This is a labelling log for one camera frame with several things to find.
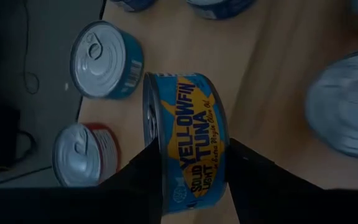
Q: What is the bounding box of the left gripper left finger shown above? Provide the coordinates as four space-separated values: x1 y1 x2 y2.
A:
0 139 164 224

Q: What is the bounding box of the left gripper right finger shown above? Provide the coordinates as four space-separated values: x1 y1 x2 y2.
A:
227 139 358 224

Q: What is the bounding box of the red label seafood can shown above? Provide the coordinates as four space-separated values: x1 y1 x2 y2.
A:
51 123 121 187
305 51 358 159

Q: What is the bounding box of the blue label tuna can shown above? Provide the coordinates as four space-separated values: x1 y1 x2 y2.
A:
109 0 158 12
185 0 257 20

